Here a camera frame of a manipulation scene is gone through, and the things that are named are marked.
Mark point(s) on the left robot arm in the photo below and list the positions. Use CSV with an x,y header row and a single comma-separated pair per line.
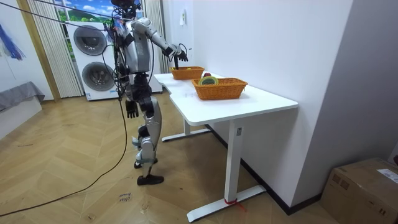
x,y
129,95

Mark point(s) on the white wall switch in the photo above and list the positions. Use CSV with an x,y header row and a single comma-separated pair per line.
x,y
183,17

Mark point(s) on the wooden frame post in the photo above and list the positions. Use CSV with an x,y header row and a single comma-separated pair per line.
x,y
37,46

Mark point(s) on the wide white pleated curtain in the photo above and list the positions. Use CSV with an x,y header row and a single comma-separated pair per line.
x,y
59,62

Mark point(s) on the robot body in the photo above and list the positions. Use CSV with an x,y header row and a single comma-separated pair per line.
x,y
140,53

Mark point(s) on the narrow white pleated curtain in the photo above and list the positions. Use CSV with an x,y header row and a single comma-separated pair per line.
x,y
155,15

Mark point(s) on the white washing machine tower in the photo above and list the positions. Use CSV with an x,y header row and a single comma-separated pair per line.
x,y
93,40

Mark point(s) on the brown cardboard box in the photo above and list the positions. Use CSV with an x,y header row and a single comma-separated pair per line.
x,y
360,193

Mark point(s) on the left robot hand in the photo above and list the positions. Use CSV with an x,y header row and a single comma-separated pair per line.
x,y
132,109

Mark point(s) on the robot legs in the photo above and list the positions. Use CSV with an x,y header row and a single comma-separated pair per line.
x,y
154,121

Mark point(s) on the window with landscape picture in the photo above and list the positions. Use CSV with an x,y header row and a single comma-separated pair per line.
x,y
90,7

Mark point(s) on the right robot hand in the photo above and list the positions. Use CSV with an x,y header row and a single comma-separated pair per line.
x,y
181,56

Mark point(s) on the small orange wicker basket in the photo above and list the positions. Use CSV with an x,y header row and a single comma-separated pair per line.
x,y
186,74

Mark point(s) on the white desk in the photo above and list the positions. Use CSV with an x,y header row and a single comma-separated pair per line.
x,y
224,109

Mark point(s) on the red fruit soft toy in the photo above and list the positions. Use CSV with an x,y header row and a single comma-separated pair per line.
x,y
207,75

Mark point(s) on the grey bed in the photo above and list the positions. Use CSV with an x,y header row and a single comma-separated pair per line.
x,y
18,96

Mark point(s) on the blue wall hanging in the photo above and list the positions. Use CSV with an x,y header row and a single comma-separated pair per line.
x,y
11,46

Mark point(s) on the large orange wicker basket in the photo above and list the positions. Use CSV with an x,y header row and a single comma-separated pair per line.
x,y
220,90

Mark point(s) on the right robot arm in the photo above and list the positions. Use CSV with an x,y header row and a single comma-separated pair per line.
x,y
155,35

